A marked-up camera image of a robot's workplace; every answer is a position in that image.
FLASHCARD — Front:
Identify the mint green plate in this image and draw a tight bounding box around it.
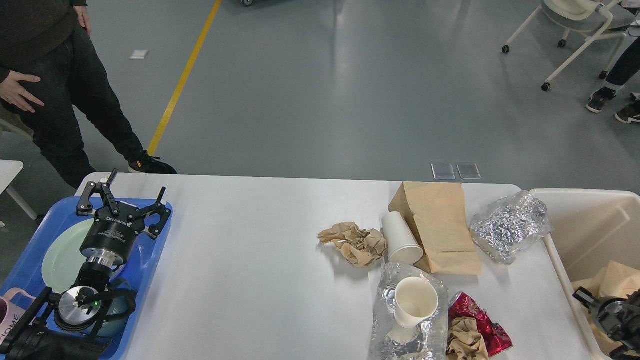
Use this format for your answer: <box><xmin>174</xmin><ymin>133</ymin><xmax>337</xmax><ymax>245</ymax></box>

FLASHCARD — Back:
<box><xmin>41</xmin><ymin>219</ymin><xmax>94</xmax><ymax>294</ymax></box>

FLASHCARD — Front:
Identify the pink home mug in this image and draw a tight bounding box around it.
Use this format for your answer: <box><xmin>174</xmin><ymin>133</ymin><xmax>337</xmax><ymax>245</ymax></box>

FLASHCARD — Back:
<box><xmin>0</xmin><ymin>287</ymin><xmax>36</xmax><ymax>344</ymax></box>

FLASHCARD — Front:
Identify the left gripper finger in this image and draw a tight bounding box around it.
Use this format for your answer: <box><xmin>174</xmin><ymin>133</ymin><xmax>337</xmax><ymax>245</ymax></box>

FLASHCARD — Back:
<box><xmin>76</xmin><ymin>170</ymin><xmax>121</xmax><ymax>218</ymax></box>
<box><xmin>130</xmin><ymin>187</ymin><xmax>172</xmax><ymax>240</ymax></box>

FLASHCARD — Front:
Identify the white rolling chair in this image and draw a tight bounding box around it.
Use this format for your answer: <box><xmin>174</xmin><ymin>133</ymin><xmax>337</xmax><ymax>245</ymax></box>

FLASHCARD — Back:
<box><xmin>502</xmin><ymin>0</ymin><xmax>636</xmax><ymax>92</ymax></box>

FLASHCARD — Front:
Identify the person in dark clothes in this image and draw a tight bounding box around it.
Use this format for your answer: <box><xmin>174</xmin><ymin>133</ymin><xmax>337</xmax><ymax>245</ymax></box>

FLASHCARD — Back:
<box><xmin>0</xmin><ymin>0</ymin><xmax>176</xmax><ymax>189</ymax></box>

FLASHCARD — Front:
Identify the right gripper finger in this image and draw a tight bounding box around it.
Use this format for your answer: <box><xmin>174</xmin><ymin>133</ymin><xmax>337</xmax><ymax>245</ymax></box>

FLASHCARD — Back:
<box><xmin>573</xmin><ymin>287</ymin><xmax>601</xmax><ymax>313</ymax></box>
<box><xmin>609</xmin><ymin>340</ymin><xmax>640</xmax><ymax>360</ymax></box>

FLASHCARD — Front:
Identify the crumpled brown paper ball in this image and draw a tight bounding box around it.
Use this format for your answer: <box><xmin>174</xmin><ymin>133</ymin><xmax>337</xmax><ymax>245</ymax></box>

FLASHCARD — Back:
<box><xmin>446</xmin><ymin>317</ymin><xmax>489</xmax><ymax>360</ymax></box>

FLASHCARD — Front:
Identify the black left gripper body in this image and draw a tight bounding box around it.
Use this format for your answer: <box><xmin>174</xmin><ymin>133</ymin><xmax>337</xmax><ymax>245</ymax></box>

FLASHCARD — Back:
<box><xmin>80</xmin><ymin>216</ymin><xmax>146</xmax><ymax>264</ymax></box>

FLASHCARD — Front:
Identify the lying white paper cup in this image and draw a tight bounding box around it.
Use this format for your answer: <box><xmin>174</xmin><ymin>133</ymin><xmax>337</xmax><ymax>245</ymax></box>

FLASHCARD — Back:
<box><xmin>381</xmin><ymin>211</ymin><xmax>425</xmax><ymax>266</ymax></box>

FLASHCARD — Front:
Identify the upright white paper cup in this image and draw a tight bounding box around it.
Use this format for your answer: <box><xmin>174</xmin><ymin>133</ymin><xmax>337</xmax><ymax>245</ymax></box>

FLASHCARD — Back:
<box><xmin>394</xmin><ymin>276</ymin><xmax>439</xmax><ymax>329</ymax></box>

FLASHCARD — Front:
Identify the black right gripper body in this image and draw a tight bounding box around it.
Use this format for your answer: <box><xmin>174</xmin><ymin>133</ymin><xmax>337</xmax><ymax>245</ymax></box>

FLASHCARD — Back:
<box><xmin>595</xmin><ymin>291</ymin><xmax>640</xmax><ymax>346</ymax></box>

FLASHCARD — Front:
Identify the person with black sneakers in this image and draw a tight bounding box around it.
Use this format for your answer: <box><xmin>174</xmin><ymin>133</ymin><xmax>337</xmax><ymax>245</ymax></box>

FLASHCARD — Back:
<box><xmin>586</xmin><ymin>38</ymin><xmax>640</xmax><ymax>124</ymax></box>

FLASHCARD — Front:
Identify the white side table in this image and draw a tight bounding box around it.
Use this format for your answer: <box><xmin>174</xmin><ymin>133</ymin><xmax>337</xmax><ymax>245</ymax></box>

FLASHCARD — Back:
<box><xmin>0</xmin><ymin>159</ymin><xmax>38</xmax><ymax>221</ymax></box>

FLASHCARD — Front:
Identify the crumpled silver foil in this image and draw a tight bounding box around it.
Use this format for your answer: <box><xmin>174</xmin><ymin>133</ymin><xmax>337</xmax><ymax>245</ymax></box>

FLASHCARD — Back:
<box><xmin>470</xmin><ymin>190</ymin><xmax>554</xmax><ymax>265</ymax></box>

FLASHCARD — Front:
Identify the blue plastic tray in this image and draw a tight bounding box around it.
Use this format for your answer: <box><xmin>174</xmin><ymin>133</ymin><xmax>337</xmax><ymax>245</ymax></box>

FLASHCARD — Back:
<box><xmin>1</xmin><ymin>197</ymin><xmax>170</xmax><ymax>360</ymax></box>

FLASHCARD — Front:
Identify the teal home mug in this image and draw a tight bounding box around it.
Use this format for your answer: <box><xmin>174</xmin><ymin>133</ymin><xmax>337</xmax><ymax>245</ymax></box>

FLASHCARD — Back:
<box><xmin>98</xmin><ymin>277</ymin><xmax>137</xmax><ymax>338</ymax></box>

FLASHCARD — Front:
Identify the silver foil bag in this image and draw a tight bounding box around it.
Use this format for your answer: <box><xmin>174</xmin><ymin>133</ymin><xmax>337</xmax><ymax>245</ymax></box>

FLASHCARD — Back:
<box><xmin>368</xmin><ymin>262</ymin><xmax>450</xmax><ymax>360</ymax></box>

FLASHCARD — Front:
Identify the crumpled brown paper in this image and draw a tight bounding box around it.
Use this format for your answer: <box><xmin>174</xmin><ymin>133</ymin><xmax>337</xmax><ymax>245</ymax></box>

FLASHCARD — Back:
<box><xmin>317</xmin><ymin>222</ymin><xmax>387</xmax><ymax>268</ymax></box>

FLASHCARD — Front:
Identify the red foil wrapper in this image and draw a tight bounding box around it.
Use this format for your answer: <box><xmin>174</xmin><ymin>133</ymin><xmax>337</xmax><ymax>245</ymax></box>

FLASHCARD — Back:
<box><xmin>448</xmin><ymin>292</ymin><xmax>514</xmax><ymax>358</ymax></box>

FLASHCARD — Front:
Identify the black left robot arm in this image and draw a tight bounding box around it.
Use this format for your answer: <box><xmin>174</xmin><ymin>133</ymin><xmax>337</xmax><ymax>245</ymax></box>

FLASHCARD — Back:
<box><xmin>1</xmin><ymin>171</ymin><xmax>173</xmax><ymax>360</ymax></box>

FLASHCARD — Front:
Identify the beige plastic bin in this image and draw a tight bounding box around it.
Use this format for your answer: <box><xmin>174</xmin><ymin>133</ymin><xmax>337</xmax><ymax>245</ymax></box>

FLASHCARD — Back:
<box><xmin>530</xmin><ymin>188</ymin><xmax>640</xmax><ymax>360</ymax></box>

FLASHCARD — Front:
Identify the large brown paper bag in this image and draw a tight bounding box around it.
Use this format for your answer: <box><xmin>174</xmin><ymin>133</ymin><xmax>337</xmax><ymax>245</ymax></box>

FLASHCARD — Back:
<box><xmin>572</xmin><ymin>260</ymin><xmax>640</xmax><ymax>357</ymax></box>

